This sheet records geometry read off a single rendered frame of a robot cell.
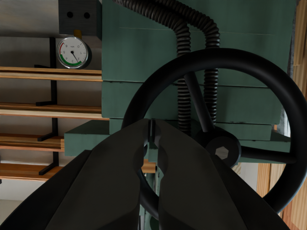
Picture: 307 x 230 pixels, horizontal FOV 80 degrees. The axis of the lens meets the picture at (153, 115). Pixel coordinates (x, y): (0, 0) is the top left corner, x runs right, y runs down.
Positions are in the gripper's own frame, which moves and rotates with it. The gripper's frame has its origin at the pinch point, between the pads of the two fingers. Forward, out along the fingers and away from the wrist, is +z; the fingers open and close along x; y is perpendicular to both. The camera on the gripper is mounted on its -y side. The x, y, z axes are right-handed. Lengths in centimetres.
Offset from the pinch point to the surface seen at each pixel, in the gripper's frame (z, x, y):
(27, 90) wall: 264, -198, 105
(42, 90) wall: 264, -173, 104
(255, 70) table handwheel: 14.6, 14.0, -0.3
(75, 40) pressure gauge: 28.2, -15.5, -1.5
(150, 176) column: 50, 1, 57
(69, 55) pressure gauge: 27.2, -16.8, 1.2
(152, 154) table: 17.6, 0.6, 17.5
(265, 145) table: 26.5, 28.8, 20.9
